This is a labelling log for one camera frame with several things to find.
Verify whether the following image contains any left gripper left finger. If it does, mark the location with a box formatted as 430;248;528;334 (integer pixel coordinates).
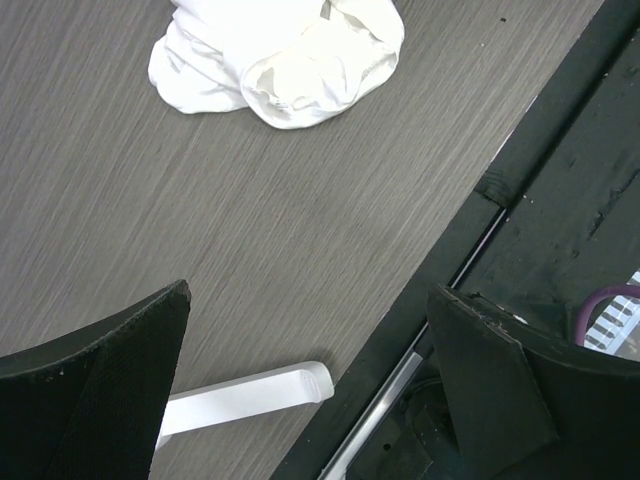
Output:
1;280;191;479

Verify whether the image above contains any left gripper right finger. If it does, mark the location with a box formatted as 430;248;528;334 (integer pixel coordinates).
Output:
427;285;639;479

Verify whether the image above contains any white t shirt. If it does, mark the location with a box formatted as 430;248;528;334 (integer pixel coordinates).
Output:
148;1;405;130

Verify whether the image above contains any silver clothes rack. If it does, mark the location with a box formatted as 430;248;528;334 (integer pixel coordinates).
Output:
156;361;334;448

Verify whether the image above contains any white slotted cable duct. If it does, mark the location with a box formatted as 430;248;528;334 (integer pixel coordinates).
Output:
584;295;639;362

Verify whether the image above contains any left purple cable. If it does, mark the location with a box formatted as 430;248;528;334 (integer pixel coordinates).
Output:
573;283;640;348

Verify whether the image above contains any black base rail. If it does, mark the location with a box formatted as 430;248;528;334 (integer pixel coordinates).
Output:
274;1;639;479

